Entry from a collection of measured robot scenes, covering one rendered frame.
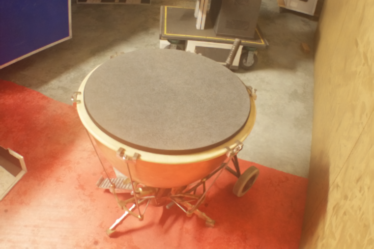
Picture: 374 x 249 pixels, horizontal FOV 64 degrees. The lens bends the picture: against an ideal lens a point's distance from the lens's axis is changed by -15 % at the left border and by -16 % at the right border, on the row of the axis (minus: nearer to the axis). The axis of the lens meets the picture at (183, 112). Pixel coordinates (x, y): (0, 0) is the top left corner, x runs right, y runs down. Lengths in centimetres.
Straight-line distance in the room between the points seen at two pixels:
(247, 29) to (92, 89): 187
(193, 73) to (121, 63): 31
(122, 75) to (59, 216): 90
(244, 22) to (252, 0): 22
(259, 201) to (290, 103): 111
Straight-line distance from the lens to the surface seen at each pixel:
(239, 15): 290
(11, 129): 251
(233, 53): 163
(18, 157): 212
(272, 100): 289
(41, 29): 296
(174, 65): 152
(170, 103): 130
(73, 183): 207
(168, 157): 113
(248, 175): 194
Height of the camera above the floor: 160
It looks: 39 degrees down
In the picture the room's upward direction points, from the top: 8 degrees clockwise
